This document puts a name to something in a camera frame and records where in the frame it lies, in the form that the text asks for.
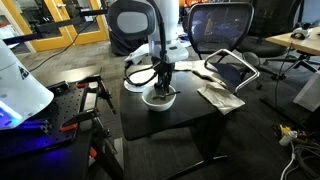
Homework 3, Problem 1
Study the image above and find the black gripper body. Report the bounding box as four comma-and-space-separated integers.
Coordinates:
151, 56, 176, 83

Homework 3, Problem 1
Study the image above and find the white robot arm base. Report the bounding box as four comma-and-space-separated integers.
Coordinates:
0, 38, 55, 131

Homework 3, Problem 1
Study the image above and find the white round bowl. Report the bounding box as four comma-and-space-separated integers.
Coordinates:
141, 83, 177, 113

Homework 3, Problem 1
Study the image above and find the white round plate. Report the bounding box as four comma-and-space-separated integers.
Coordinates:
123, 64, 158, 94

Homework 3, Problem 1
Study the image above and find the crumpled grey cloth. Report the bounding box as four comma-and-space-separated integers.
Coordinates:
196, 82, 246, 116

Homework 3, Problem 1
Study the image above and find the black chair grey cushion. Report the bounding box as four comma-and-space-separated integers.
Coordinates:
106, 0, 158, 57

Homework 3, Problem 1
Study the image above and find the black table leg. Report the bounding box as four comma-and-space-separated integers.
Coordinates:
163, 111, 231, 180

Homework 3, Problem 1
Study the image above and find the black mesh office chair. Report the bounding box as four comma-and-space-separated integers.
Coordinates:
186, 1, 256, 63

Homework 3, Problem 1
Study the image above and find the yellow framed glass door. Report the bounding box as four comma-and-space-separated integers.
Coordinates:
53, 0, 111, 46
0, 0, 74, 53

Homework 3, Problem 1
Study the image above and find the black perforated breadboard plate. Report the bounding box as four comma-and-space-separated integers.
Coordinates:
0, 81, 89, 160

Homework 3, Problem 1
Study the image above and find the black swivel office chair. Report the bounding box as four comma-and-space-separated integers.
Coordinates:
239, 0, 318, 76

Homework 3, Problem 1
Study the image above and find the long black beam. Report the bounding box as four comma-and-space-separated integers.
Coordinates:
2, 8, 109, 46

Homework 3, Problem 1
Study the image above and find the yellow power device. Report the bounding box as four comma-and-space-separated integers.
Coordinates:
274, 123, 308, 143

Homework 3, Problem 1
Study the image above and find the white plug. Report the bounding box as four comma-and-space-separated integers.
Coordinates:
278, 130, 298, 147

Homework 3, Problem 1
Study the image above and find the white box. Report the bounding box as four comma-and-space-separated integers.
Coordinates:
293, 71, 320, 113

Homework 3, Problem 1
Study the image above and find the grey device on desk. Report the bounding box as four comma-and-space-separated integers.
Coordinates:
289, 27, 313, 41

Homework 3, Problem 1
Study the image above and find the light wooden desk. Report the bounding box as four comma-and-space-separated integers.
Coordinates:
265, 26, 320, 57

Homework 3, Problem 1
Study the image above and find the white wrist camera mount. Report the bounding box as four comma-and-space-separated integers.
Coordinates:
123, 43, 151, 68

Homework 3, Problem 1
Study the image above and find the looped black gripper cable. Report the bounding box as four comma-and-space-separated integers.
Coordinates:
124, 61, 158, 88

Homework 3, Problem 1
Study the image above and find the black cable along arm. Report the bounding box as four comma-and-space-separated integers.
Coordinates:
146, 0, 168, 64

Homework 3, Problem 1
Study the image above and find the black clamp orange handle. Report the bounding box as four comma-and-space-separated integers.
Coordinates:
74, 73, 118, 116
87, 116, 125, 180
59, 108, 101, 133

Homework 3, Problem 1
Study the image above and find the black floor cable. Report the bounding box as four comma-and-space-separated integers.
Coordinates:
29, 19, 96, 73

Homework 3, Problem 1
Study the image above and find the black desk cable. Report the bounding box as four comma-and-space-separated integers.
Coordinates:
273, 39, 295, 108

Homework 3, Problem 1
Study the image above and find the thick white floor cable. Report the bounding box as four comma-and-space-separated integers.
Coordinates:
279, 143, 298, 180

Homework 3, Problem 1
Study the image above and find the grey cable bundle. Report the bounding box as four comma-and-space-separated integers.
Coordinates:
293, 141, 320, 180

